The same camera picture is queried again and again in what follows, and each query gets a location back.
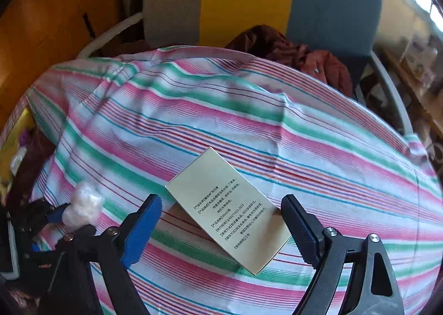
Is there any wooden wardrobe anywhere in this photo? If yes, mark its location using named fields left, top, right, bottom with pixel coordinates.
left=0, top=0, right=122, bottom=122

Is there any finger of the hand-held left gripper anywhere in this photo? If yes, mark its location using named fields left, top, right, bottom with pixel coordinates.
left=29, top=199, right=71, bottom=229
left=24, top=240, right=61, bottom=265

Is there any gold tin box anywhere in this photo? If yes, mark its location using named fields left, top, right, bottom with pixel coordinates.
left=0, top=97, right=58, bottom=205

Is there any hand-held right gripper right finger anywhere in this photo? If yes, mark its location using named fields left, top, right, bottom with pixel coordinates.
left=281, top=194, right=405, bottom=315

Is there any white carton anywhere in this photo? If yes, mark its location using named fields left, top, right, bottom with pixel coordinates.
left=403, top=34, right=438, bottom=75

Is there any striped bedsheet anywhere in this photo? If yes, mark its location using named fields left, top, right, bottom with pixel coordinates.
left=0, top=45, right=443, bottom=315

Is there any cream cardboard box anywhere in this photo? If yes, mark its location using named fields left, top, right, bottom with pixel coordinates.
left=165, top=147, right=292, bottom=276

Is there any wooden side table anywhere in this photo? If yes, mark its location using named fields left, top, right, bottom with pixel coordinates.
left=381, top=48, right=443, bottom=129

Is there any dark red cloth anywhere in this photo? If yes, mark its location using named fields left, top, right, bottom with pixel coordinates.
left=225, top=24, right=354, bottom=97

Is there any white plastic bag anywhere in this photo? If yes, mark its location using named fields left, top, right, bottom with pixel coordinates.
left=61, top=181, right=106, bottom=234

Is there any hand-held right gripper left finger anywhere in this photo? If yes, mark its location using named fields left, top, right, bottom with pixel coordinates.
left=36, top=193, right=163, bottom=315

